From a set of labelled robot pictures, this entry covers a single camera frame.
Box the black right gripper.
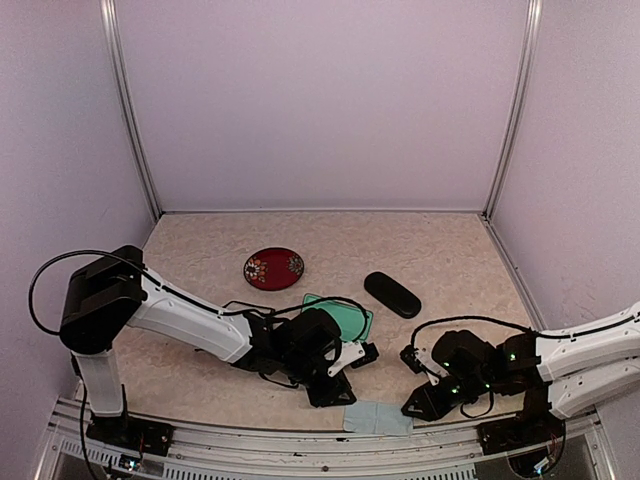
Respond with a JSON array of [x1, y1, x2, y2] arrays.
[[402, 370, 492, 422]]

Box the blue cloth pouch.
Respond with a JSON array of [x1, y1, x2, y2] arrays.
[[343, 401, 413, 436]]

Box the blue-grey hard glasses case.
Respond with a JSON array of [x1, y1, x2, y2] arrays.
[[302, 293, 374, 342]]

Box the black glasses case beige lining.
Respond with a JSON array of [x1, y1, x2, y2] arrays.
[[364, 271, 422, 319]]

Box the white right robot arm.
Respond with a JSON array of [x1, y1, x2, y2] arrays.
[[401, 304, 639, 444]]

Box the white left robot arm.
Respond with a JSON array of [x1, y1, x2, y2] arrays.
[[59, 245, 379, 445]]

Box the red floral plate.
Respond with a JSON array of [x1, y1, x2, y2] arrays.
[[242, 247, 305, 291]]

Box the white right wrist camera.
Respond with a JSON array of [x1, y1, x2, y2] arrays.
[[400, 345, 446, 385]]

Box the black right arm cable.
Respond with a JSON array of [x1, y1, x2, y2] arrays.
[[408, 309, 640, 351]]

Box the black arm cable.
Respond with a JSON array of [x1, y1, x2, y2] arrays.
[[28, 250, 369, 341], [408, 309, 640, 351]]

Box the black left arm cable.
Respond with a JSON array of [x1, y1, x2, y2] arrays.
[[28, 250, 369, 341]]

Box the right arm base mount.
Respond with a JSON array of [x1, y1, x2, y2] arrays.
[[476, 387, 566, 455]]

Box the black frame sunglasses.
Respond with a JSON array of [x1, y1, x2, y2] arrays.
[[219, 300, 275, 320]]

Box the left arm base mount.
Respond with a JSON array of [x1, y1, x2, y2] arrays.
[[86, 385, 174, 457]]

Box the right metal corner post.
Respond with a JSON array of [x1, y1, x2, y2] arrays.
[[482, 0, 543, 223]]

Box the metal corner post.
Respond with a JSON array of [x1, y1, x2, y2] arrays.
[[100, 0, 164, 223], [482, 0, 543, 223]]

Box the left metal corner post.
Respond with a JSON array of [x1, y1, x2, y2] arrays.
[[100, 0, 164, 223]]

